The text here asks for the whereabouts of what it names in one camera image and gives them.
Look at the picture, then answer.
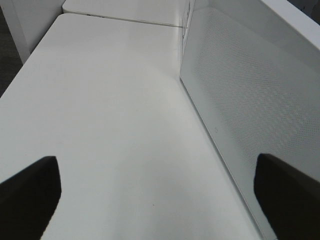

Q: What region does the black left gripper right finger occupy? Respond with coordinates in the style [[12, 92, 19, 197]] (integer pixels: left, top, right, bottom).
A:
[[253, 153, 320, 240]]

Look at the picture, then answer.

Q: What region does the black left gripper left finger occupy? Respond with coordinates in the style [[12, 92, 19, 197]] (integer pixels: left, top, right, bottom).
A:
[[0, 156, 62, 240]]

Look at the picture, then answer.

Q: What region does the white microwave door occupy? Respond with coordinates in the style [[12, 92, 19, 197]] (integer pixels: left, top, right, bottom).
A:
[[180, 0, 320, 240]]

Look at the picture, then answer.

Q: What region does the white microwave oven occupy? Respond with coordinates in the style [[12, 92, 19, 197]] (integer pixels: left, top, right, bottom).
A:
[[194, 0, 320, 50]]

